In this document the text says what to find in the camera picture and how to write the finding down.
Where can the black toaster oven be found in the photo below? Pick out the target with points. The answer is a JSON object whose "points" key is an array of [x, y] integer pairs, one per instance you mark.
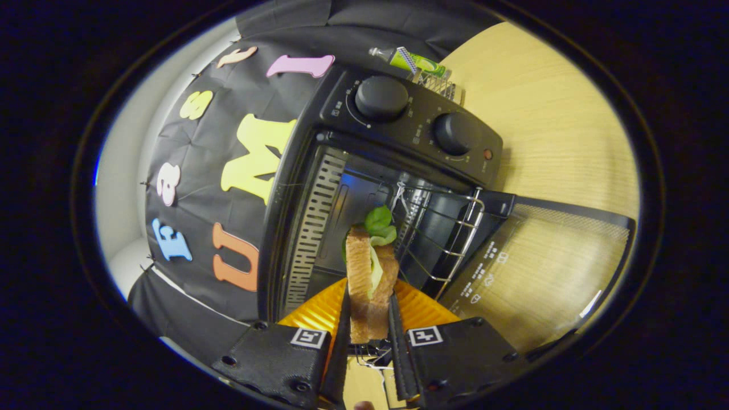
{"points": [[416, 122]]}

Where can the lettuce sandwich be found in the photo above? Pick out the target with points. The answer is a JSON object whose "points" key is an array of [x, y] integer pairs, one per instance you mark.
{"points": [[364, 273]]}

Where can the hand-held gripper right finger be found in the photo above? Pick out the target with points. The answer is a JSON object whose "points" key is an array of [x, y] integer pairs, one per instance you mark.
{"points": [[397, 353]]}

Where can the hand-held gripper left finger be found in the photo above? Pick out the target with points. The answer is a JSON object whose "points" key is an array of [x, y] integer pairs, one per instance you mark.
{"points": [[340, 353]]}

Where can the green label bottle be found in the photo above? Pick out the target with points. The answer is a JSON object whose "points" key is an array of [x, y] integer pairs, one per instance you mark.
{"points": [[424, 64]]}

